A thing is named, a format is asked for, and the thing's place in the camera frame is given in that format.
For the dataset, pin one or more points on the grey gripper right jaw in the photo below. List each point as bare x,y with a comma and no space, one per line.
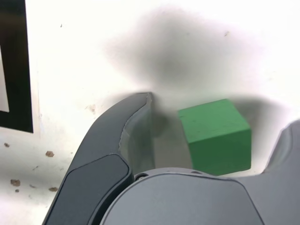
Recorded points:
199,201

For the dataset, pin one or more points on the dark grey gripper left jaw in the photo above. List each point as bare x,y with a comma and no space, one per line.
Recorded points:
98,164

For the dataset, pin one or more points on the green cube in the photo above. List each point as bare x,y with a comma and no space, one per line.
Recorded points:
215,136

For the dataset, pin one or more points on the black tape square outline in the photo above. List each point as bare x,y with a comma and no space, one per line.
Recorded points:
21,70

